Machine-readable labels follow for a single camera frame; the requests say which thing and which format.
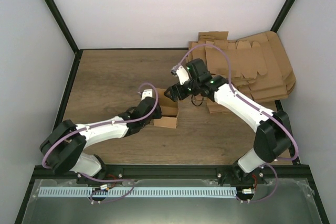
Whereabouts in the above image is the brown cardboard box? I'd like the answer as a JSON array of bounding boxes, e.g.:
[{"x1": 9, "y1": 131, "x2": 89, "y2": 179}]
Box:
[{"x1": 153, "y1": 88, "x2": 178, "y2": 129}]

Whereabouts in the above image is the stack of flat cardboard blanks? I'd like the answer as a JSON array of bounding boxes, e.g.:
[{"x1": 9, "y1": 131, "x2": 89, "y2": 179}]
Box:
[{"x1": 185, "y1": 31, "x2": 296, "y2": 103}]

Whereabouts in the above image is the black front mounting rail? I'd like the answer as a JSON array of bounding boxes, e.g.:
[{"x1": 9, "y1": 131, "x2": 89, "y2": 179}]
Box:
[{"x1": 31, "y1": 163, "x2": 312, "y2": 184}]

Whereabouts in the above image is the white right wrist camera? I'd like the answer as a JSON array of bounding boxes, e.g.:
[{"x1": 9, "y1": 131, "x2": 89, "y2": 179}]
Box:
[{"x1": 171, "y1": 64, "x2": 190, "y2": 85}]

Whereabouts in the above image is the clear acrylic front plate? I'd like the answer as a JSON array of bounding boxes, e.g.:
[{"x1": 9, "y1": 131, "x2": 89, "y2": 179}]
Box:
[{"x1": 22, "y1": 179, "x2": 322, "y2": 223}]

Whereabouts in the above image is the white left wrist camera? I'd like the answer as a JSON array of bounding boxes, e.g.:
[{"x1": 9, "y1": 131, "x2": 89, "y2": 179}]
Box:
[{"x1": 140, "y1": 89, "x2": 155, "y2": 100}]

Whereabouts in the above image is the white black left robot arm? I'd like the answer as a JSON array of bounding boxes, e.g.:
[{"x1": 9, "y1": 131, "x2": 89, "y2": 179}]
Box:
[{"x1": 40, "y1": 97, "x2": 162, "y2": 184}]

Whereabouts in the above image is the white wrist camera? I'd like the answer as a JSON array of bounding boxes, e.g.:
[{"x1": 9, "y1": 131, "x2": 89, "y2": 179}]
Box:
[
  {"x1": 140, "y1": 89, "x2": 155, "y2": 100},
  {"x1": 171, "y1": 64, "x2": 190, "y2": 85}
]

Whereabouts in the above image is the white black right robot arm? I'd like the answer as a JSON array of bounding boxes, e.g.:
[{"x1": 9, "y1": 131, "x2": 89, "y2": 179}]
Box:
[{"x1": 164, "y1": 59, "x2": 294, "y2": 184}]

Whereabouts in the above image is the light blue slotted cable duct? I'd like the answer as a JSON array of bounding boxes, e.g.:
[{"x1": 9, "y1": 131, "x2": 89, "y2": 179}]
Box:
[{"x1": 37, "y1": 187, "x2": 237, "y2": 198}]

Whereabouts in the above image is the black back right frame post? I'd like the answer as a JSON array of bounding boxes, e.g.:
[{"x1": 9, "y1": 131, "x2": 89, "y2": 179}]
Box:
[{"x1": 270, "y1": 0, "x2": 312, "y2": 32}]

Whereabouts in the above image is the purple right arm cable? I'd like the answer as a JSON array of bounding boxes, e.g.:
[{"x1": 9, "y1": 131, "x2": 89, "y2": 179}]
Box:
[{"x1": 178, "y1": 43, "x2": 300, "y2": 204}]

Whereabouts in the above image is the black back left frame post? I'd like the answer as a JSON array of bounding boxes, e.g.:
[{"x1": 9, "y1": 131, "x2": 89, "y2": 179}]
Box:
[{"x1": 44, "y1": 0, "x2": 79, "y2": 55}]

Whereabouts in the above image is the black frame post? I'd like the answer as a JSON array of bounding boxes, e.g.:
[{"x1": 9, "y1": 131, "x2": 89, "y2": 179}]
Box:
[
  {"x1": 44, "y1": 0, "x2": 79, "y2": 55},
  {"x1": 270, "y1": 0, "x2": 312, "y2": 32}
]

